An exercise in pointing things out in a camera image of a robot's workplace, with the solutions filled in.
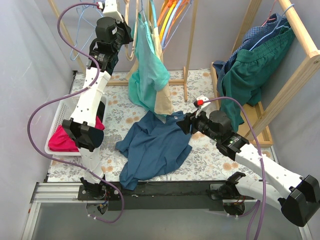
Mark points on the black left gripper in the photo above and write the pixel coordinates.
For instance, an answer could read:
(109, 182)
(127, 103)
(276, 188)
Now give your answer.
(126, 32)

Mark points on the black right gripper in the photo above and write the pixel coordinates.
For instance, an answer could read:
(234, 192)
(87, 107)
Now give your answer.
(191, 121)

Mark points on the beige plastic hanger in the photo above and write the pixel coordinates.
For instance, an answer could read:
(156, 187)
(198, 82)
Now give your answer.
(131, 46)

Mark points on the navy blue t shirt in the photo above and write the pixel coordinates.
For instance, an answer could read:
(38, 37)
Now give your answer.
(153, 148)

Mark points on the light blue wire hanger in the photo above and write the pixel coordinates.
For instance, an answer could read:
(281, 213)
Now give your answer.
(85, 28)

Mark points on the black printed t shirt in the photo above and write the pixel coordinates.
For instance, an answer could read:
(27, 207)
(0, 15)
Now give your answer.
(101, 111)

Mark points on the magenta t shirt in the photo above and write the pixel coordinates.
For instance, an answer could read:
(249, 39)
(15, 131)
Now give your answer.
(71, 137)

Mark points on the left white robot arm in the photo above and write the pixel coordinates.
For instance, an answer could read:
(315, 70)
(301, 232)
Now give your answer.
(103, 59)

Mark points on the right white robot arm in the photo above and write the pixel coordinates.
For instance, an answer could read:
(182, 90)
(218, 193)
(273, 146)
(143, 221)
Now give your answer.
(295, 196)

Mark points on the teal green shirt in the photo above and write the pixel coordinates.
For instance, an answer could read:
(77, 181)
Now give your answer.
(147, 70)

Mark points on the beige garment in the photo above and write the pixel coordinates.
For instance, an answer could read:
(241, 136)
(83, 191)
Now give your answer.
(162, 95)

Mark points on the floral table cloth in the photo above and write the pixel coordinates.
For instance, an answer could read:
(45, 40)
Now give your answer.
(204, 161)

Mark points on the orange plastic hangers bunch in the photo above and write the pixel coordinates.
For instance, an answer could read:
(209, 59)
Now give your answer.
(172, 14)

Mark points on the dark green shorts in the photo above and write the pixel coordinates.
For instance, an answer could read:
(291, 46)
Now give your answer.
(251, 70)

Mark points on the white plastic laundry basket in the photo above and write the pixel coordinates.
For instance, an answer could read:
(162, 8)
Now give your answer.
(58, 142)

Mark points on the blue checkered shorts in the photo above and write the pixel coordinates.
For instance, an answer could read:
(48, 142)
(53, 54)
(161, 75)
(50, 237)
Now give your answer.
(252, 39)

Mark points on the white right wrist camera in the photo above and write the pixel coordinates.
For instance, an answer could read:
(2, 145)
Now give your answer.
(201, 103)

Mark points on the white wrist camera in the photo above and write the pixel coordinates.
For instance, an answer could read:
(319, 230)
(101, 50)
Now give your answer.
(201, 103)
(109, 8)

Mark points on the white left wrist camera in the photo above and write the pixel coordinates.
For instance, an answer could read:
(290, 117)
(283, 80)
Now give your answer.
(109, 8)

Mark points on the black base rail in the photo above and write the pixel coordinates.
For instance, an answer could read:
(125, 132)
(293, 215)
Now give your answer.
(163, 195)

